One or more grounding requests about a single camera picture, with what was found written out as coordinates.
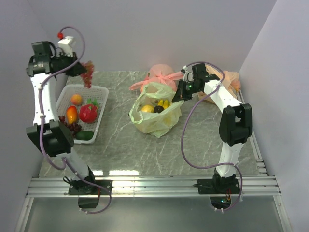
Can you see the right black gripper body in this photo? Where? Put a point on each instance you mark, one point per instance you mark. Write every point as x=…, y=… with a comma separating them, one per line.
x=191, y=87

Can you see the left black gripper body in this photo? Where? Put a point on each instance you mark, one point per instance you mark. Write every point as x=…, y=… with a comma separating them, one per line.
x=64, y=61

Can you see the purple fake grape bunch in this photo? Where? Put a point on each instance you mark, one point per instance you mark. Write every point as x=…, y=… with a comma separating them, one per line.
x=87, y=75

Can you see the yellow fake banana bunch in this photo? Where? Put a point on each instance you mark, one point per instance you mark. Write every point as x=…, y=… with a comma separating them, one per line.
x=164, y=103

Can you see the dark purple fake plum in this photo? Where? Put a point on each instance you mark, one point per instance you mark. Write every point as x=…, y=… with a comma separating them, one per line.
x=158, y=109

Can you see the green avocado-print plastic bag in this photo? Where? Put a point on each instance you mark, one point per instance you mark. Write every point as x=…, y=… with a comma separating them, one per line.
x=156, y=124

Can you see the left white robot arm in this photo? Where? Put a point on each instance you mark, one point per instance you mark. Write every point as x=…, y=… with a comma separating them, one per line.
x=48, y=134

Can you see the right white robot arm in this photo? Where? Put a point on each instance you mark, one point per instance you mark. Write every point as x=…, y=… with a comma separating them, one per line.
x=236, y=124

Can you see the fake peach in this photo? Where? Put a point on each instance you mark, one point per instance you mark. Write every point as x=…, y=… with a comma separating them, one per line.
x=76, y=99

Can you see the pink tied plastic bag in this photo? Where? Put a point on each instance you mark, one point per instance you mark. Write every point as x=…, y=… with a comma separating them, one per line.
x=159, y=73

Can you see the red orange fake mango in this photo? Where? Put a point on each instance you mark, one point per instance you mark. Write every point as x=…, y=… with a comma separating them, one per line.
x=72, y=114

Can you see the red fake dragon fruit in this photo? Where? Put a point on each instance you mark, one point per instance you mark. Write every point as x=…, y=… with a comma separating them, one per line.
x=88, y=113

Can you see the orange tied plastic bag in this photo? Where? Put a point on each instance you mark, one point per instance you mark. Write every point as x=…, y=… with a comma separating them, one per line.
x=231, y=81

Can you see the dark red fake grape bunch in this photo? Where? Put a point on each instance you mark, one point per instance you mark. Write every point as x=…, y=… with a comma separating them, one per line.
x=74, y=127

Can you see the green fake avocado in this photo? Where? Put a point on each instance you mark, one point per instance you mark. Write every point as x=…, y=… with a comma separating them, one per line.
x=84, y=135

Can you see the white plastic basket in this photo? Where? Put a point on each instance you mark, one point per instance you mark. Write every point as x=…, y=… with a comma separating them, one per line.
x=63, y=103

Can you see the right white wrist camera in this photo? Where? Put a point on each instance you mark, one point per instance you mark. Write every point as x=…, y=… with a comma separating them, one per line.
x=187, y=75

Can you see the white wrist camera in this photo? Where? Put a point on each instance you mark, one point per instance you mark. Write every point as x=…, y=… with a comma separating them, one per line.
x=66, y=43
x=187, y=75

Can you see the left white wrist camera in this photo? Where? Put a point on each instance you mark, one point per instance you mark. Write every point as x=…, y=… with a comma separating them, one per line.
x=66, y=43

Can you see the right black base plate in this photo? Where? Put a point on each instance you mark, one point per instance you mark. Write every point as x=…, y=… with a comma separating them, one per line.
x=207, y=187

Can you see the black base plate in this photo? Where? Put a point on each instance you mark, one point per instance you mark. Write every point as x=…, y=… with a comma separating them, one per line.
x=207, y=187
x=101, y=187

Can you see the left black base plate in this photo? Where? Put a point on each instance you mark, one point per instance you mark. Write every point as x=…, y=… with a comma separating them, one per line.
x=101, y=187

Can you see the aluminium mounting rail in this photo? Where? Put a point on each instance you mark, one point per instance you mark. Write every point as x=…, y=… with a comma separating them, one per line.
x=162, y=186

